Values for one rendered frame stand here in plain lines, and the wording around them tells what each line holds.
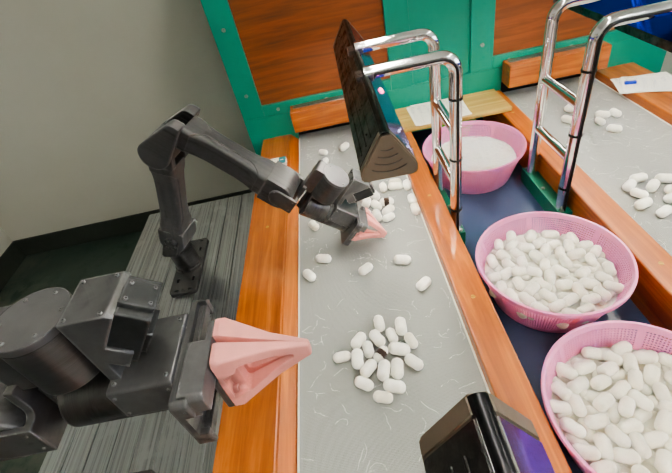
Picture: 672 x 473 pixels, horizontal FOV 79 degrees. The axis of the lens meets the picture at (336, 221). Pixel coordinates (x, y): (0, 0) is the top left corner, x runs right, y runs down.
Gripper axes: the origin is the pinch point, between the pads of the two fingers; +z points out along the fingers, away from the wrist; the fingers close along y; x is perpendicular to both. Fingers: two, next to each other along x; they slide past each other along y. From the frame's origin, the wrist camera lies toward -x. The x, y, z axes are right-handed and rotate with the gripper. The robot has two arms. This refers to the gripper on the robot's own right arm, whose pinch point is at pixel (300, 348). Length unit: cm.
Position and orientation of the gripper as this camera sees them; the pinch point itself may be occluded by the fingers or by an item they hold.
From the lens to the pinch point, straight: 36.1
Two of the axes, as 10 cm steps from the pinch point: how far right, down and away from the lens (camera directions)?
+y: -1.0, -6.2, 7.8
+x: 1.8, 7.6, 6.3
